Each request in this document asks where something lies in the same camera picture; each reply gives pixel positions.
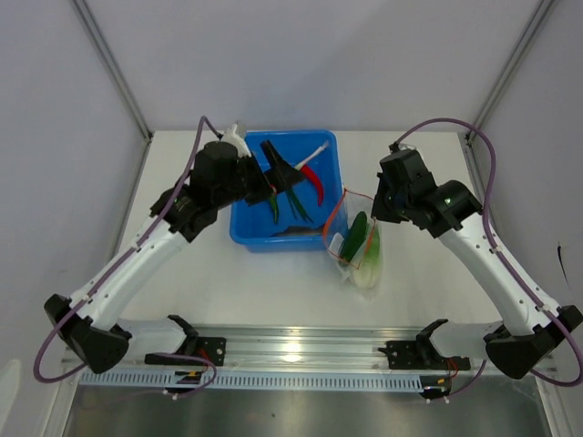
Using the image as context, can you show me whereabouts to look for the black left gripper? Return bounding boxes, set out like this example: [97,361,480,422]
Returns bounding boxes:
[215,138,305,208]

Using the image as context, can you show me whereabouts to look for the small green toy pepper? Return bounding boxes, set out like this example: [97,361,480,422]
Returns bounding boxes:
[269,195,280,224]

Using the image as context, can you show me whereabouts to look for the dark green toy cucumber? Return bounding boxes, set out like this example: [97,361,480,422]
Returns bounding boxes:
[340,211,368,263]

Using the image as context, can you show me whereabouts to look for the clear zip bag orange zipper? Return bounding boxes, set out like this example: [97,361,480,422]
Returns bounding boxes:
[322,189,381,295]

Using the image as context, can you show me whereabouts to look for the toy napa cabbage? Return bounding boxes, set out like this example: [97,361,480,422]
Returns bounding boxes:
[351,227,383,290]

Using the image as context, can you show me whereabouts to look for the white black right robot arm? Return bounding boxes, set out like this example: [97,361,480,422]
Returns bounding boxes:
[373,145,582,380]

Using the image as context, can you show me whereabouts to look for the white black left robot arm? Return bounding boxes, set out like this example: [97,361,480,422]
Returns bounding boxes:
[45,139,305,374]

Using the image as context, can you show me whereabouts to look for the red toy chili pepper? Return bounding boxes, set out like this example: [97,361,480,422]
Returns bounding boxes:
[300,165,324,207]

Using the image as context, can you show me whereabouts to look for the toy green onion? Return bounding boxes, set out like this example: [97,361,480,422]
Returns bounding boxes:
[286,141,329,222]

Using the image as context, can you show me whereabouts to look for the blue plastic bin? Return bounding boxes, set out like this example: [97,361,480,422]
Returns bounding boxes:
[230,130,343,252]

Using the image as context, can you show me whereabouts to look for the grey toy fish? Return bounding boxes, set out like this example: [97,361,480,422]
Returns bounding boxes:
[271,225,324,238]

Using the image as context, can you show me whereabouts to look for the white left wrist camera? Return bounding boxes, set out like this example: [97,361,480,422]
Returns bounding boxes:
[220,122,251,158]

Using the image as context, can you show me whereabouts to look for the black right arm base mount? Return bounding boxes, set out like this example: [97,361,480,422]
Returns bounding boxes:
[377,319,471,371]

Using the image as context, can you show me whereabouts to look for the aluminium frame rail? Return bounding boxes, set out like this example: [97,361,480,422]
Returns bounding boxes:
[61,323,552,370]

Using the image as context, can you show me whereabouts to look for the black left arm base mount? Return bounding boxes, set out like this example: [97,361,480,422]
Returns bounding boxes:
[145,315,227,367]

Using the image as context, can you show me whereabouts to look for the slotted grey cable duct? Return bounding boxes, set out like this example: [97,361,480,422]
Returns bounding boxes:
[79,369,424,393]

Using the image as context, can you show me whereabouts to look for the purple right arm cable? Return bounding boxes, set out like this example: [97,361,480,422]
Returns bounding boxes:
[394,117,583,388]

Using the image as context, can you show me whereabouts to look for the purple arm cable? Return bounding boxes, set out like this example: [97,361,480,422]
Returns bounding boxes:
[32,116,227,382]
[394,117,583,388]

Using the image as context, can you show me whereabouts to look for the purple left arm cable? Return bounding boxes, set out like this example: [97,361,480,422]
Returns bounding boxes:
[32,116,227,382]

